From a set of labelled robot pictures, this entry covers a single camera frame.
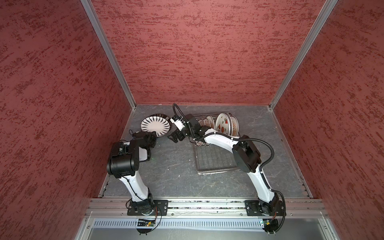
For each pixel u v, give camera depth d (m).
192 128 0.73
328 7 0.71
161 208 0.75
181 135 0.83
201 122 0.95
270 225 0.70
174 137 0.81
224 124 0.92
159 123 1.06
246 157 0.56
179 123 0.82
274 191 0.64
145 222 0.72
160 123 1.06
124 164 0.49
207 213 0.73
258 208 0.73
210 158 0.92
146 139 0.80
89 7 0.71
